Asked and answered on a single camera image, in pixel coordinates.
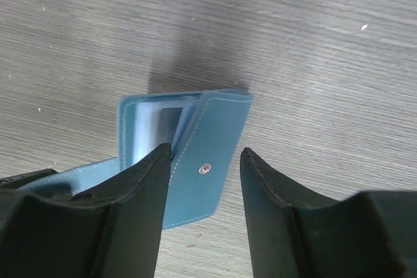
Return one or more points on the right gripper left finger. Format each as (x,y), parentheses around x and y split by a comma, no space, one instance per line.
(110,230)

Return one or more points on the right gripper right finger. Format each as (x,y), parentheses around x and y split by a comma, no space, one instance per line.
(296,232)

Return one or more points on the blue leather card holder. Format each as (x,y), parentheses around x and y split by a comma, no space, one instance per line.
(203,129)

